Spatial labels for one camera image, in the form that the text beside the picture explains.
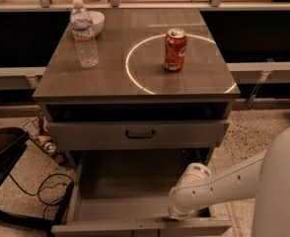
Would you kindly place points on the grey drawer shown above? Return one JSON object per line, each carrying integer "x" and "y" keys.
{"x": 121, "y": 135}
{"x": 124, "y": 193}

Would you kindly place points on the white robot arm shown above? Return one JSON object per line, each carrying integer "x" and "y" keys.
{"x": 264, "y": 177}

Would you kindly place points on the grey drawer cabinet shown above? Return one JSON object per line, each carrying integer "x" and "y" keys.
{"x": 131, "y": 83}

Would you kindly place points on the red soda can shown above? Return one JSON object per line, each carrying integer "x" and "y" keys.
{"x": 175, "y": 46}

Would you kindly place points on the white bowl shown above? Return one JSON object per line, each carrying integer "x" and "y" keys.
{"x": 98, "y": 20}

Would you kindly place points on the clear plastic water bottle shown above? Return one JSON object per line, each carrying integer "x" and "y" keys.
{"x": 84, "y": 35}

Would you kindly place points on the clutter of snack items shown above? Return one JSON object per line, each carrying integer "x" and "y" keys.
{"x": 39, "y": 135}

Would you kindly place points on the black chair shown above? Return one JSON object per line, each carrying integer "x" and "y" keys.
{"x": 12, "y": 146}

